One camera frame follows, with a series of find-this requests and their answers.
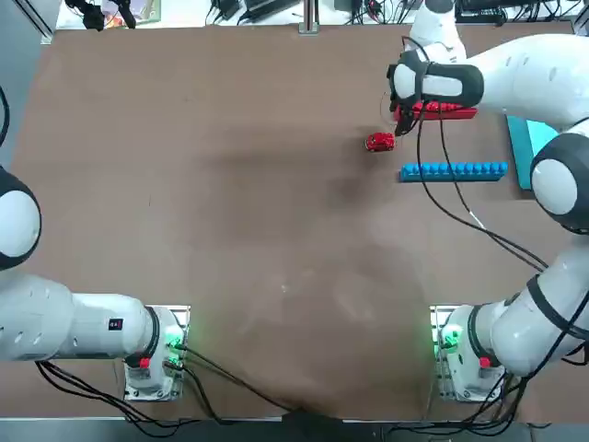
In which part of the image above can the red toy car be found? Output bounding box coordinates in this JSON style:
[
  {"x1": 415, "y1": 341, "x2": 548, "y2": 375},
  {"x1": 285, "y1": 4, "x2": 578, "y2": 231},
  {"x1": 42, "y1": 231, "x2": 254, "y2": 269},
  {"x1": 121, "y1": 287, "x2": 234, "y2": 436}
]
[{"x1": 365, "y1": 132, "x2": 398, "y2": 154}]

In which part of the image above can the colourful printed box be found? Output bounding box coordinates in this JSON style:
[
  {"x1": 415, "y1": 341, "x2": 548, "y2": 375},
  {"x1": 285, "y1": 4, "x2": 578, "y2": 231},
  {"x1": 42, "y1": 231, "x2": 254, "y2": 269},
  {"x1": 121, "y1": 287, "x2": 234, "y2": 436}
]
[{"x1": 101, "y1": 0, "x2": 163, "y2": 23}]

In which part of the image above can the red studded block strip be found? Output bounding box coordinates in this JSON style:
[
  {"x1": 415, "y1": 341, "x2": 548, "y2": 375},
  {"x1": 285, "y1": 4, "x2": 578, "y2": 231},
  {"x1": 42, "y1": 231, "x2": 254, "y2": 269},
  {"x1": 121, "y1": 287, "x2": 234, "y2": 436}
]
[{"x1": 412, "y1": 100, "x2": 479, "y2": 121}]

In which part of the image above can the blue studded block strip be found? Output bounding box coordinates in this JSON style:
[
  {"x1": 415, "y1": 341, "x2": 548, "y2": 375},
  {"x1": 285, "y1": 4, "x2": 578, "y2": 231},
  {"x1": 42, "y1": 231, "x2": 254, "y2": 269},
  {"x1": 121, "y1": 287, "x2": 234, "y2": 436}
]
[{"x1": 398, "y1": 161, "x2": 510, "y2": 184}]

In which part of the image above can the black power adapter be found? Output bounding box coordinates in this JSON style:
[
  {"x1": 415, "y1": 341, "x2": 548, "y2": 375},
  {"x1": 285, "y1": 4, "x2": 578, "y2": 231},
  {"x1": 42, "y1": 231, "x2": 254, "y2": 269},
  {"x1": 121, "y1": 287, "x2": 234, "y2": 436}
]
[{"x1": 211, "y1": 0, "x2": 241, "y2": 20}]

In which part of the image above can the light blue plastic bin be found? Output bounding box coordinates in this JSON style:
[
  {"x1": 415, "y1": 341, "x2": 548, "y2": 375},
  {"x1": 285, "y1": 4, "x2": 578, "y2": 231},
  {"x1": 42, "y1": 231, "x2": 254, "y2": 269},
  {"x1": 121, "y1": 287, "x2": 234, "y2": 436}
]
[{"x1": 505, "y1": 114, "x2": 560, "y2": 191}]

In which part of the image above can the black power strip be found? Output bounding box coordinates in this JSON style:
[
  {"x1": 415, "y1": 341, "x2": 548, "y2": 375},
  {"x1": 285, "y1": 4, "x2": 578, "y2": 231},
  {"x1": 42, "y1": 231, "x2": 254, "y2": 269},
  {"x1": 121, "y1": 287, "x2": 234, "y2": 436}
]
[{"x1": 456, "y1": 0, "x2": 507, "y2": 27}]

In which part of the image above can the black equipment box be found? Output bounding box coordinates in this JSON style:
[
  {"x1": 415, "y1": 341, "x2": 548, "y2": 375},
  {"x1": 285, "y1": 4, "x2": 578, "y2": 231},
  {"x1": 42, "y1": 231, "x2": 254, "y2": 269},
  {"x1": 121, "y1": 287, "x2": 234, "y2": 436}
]
[{"x1": 281, "y1": 411, "x2": 344, "y2": 442}]

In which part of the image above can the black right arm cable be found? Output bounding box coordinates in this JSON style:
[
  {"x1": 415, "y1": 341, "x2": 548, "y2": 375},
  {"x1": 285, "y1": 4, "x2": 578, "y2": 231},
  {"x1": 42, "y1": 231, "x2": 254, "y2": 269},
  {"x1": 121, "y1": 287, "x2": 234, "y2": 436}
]
[
  {"x1": 399, "y1": 36, "x2": 551, "y2": 275},
  {"x1": 432, "y1": 103, "x2": 551, "y2": 271}
]

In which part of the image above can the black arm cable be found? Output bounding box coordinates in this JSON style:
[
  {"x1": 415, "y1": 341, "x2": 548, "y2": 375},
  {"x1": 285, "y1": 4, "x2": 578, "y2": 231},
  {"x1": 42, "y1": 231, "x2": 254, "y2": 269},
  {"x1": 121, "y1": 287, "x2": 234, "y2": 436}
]
[
  {"x1": 432, "y1": 103, "x2": 551, "y2": 271},
  {"x1": 0, "y1": 85, "x2": 11, "y2": 146},
  {"x1": 399, "y1": 36, "x2": 551, "y2": 275}
]

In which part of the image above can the red clip cable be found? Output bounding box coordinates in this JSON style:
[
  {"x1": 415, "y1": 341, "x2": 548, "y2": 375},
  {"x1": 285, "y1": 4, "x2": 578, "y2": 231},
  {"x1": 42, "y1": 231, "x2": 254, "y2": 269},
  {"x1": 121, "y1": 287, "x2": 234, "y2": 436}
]
[{"x1": 362, "y1": 0, "x2": 387, "y2": 24}]

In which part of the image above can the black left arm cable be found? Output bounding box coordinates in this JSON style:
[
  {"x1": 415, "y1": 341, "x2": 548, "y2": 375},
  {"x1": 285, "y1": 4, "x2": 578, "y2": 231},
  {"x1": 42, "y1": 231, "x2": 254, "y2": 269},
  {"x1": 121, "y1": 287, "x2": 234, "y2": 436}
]
[{"x1": 0, "y1": 85, "x2": 11, "y2": 146}]

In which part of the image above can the aluminium camera post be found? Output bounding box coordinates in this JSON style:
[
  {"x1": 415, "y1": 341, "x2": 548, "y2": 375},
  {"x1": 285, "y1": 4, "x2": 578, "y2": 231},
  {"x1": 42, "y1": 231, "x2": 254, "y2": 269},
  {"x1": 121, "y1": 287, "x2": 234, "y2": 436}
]
[{"x1": 297, "y1": 0, "x2": 320, "y2": 35}]

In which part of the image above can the black base cable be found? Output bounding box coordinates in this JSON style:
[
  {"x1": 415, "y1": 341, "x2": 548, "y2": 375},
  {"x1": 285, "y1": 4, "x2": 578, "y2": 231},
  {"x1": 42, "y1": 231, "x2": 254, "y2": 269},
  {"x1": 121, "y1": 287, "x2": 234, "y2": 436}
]
[
  {"x1": 177, "y1": 343, "x2": 300, "y2": 415},
  {"x1": 34, "y1": 360, "x2": 222, "y2": 436},
  {"x1": 381, "y1": 340, "x2": 589, "y2": 437}
]

